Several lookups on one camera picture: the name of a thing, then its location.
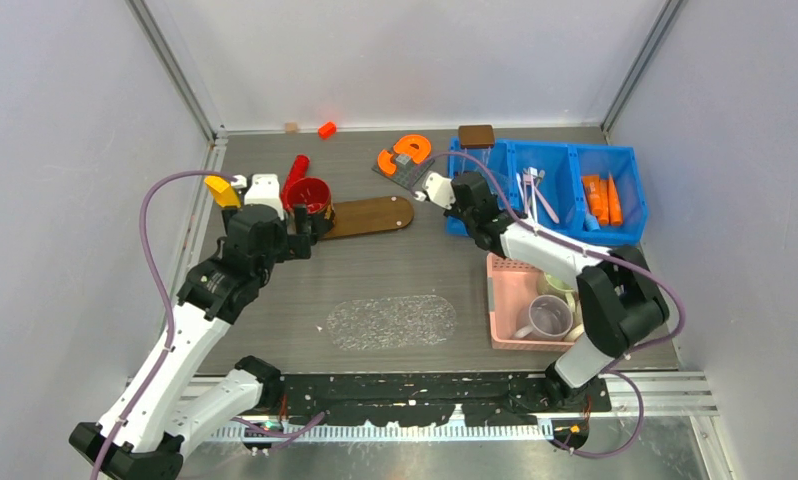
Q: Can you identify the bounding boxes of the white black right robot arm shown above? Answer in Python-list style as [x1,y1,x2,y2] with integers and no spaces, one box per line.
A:
[415,171,670,411]

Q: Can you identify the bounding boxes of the white toothbrush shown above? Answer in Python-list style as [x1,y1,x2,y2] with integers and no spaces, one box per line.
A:
[517,170,538,223]

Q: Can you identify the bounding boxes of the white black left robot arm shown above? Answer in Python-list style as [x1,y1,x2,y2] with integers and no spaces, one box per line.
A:
[69,170,316,479]

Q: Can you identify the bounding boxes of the red glitter toy microphone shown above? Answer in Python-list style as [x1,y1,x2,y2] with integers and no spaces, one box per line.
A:
[280,154,310,209]

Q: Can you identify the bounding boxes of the yellow toy block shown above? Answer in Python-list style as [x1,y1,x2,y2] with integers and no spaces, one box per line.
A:
[204,175,242,209]

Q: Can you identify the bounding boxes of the clear holder with brown lid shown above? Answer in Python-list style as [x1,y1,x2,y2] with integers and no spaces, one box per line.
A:
[457,124,496,167]

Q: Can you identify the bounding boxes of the brown oval wooden tray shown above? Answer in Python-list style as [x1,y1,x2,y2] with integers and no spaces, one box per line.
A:
[322,196,415,240]

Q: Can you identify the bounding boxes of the small red block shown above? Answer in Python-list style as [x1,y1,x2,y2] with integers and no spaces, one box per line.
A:
[317,121,337,140]

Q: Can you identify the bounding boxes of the blue plastic organizer bin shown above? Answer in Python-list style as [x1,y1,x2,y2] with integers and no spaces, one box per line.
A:
[468,139,648,247]

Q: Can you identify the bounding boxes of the cream yellow mug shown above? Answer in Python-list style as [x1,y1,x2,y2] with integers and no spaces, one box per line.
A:
[563,324,585,343]

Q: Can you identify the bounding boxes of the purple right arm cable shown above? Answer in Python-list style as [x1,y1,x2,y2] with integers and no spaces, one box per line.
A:
[422,149,687,461]

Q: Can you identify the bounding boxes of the light green mug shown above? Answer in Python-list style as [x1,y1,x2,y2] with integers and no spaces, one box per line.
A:
[537,273,578,310]

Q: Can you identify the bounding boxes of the grey baseplate with orange track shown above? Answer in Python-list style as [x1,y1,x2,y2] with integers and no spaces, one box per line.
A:
[372,134,432,190]

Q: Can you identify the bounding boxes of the lilac translucent mug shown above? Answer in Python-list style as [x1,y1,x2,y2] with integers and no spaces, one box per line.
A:
[511,295,574,341]

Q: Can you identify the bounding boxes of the pink plastic basket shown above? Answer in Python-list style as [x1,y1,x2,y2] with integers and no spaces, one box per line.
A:
[486,254,583,352]

